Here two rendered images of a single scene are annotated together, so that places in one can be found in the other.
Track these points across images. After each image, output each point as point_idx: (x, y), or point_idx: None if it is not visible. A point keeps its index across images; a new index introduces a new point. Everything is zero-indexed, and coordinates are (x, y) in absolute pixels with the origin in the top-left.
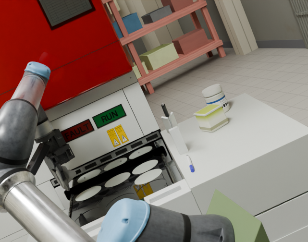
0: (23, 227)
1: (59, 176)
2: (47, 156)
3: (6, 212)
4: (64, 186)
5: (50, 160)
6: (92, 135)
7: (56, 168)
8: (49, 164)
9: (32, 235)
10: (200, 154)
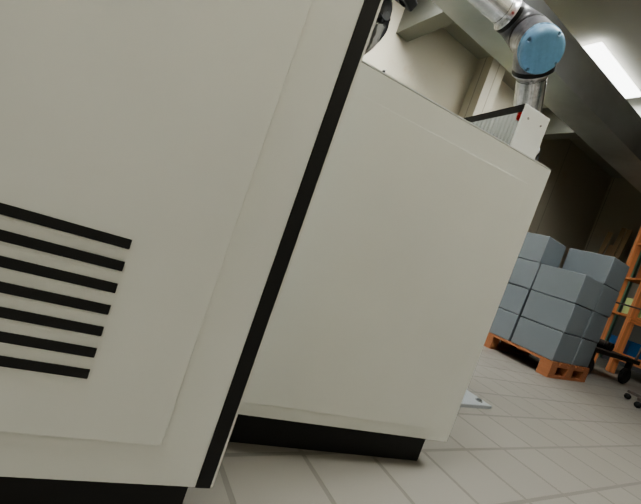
0: (542, 102)
1: (380, 33)
2: (390, 0)
3: (540, 79)
4: (373, 46)
5: (391, 8)
6: None
7: (386, 24)
8: (382, 7)
9: (541, 112)
10: None
